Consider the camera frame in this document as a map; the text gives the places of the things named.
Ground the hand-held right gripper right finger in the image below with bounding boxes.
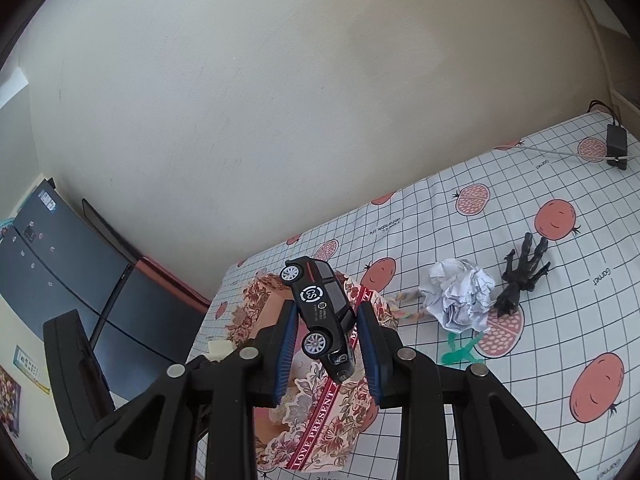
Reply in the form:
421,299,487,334
356,302,581,480

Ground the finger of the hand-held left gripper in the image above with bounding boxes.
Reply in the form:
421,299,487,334
43,309,117,461

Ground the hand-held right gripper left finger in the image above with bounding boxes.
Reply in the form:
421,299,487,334
50,299,300,480

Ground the black toy car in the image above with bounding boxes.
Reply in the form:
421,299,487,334
280,256,358,386

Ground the floral gift box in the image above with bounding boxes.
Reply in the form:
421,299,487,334
207,267,401,473

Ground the green plastic piece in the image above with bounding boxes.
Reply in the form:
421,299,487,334
441,332,488,366

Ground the paper ball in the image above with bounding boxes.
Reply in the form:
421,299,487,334
419,258,496,333

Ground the black hand figurine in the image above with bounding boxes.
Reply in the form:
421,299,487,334
492,233,552,317

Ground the dark grey refrigerator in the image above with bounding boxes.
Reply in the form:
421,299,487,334
0,177,206,401

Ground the black power adapter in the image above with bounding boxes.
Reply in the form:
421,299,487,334
603,122,628,170

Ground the wall note sheet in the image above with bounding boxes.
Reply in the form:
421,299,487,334
12,344,51,393

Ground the wall poster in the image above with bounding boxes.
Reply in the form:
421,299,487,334
0,364,22,436

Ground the white cable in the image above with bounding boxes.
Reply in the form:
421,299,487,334
520,141,615,162

